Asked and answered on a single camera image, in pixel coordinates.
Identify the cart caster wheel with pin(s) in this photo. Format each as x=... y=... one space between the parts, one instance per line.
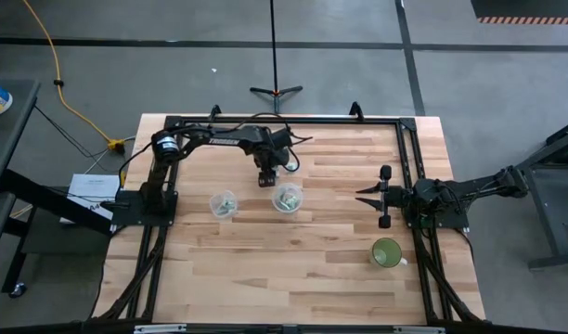
x=17 y=290

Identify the silver metal bracket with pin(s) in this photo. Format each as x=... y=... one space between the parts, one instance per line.
x=159 y=328
x=418 y=330

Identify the black cart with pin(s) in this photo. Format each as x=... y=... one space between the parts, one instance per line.
x=5 y=139

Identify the clear plastic cup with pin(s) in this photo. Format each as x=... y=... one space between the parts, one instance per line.
x=214 y=199
x=278 y=190

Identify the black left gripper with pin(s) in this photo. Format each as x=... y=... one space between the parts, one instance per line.
x=270 y=158

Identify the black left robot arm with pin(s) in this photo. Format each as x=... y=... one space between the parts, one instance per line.
x=223 y=140

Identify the white paper sheet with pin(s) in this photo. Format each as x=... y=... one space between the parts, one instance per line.
x=94 y=188

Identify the green mug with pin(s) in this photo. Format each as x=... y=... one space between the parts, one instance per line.
x=386 y=253

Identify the black aluminium table frame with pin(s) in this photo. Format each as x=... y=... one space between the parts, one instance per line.
x=358 y=121

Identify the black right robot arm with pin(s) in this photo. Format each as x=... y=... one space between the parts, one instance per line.
x=474 y=185

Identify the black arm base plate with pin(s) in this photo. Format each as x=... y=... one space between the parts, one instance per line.
x=131 y=213
x=451 y=221

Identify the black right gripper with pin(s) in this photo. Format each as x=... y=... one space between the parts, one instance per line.
x=397 y=197

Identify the black tripod stand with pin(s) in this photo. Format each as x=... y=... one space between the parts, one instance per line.
x=274 y=46

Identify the black metal side table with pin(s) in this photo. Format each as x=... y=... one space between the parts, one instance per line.
x=544 y=232

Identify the black mat with hazard stripe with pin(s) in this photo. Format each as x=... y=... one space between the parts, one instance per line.
x=525 y=9

